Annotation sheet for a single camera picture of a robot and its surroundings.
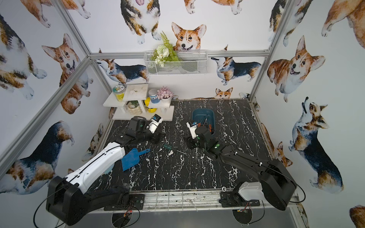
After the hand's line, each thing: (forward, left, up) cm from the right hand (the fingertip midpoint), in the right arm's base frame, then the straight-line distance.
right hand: (190, 131), depth 82 cm
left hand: (+2, +17, +2) cm, 18 cm away
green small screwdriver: (-3, +14, -15) cm, 21 cm away
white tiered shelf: (+23, +38, +3) cm, 45 cm away
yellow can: (+26, +31, -3) cm, 41 cm away
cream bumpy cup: (+26, +43, -9) cm, 51 cm away
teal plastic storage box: (+23, -11, -17) cm, 30 cm away
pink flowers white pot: (+22, +16, +8) cm, 28 cm away
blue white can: (+25, +24, +5) cm, 35 cm away
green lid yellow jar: (+28, +47, +7) cm, 55 cm away
